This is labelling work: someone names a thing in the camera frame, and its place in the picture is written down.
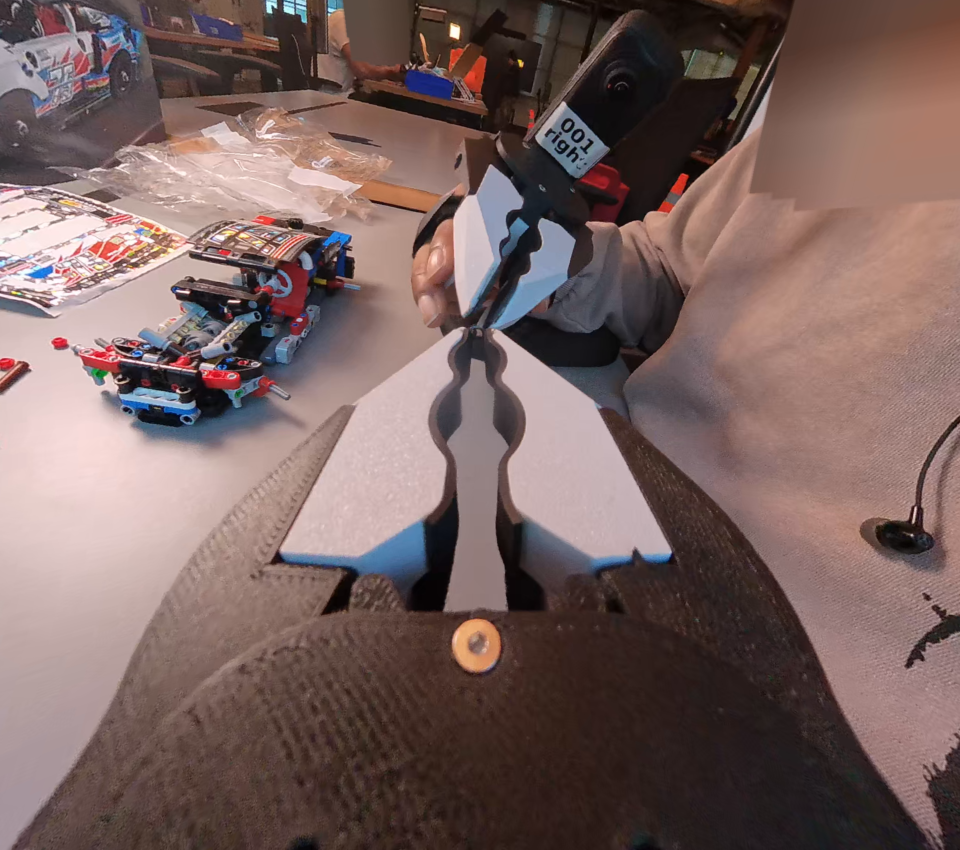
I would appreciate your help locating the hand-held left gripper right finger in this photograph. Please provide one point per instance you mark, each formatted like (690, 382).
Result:
(592, 490)

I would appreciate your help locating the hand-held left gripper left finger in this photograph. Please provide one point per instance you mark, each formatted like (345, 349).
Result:
(360, 490)

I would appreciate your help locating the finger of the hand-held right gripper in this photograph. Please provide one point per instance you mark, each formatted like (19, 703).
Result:
(544, 265)
(480, 235)

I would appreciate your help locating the person's right forearm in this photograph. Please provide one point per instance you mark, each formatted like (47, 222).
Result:
(622, 280)

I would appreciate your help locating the partly built lego truck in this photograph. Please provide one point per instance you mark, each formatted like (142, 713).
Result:
(225, 310)

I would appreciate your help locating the pile of mixed lego pieces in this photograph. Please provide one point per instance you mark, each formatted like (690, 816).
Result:
(11, 370)

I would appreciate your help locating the black lego set box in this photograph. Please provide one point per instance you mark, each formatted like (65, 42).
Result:
(67, 40)

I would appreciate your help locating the person's right hand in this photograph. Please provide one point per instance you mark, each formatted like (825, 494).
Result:
(435, 288)

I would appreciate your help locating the black partition screen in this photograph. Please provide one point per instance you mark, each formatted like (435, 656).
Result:
(675, 138)

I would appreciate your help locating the red plastic chair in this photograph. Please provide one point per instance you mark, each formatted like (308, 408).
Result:
(604, 184)

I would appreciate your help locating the grey wood-edged table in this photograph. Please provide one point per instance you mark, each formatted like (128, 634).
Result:
(420, 138)

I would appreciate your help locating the orange traffic cone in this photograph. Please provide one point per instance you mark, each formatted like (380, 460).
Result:
(675, 192)

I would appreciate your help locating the blue plastic bin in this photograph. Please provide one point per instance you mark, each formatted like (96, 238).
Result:
(431, 83)

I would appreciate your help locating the person's beige hoodie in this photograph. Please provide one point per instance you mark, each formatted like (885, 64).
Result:
(787, 378)

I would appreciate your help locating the clear plastic bag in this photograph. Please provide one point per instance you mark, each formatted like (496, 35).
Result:
(225, 160)

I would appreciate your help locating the wooden workbench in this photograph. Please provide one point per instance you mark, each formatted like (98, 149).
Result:
(225, 52)

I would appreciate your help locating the holographic sticker sheet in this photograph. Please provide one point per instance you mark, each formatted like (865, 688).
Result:
(75, 243)

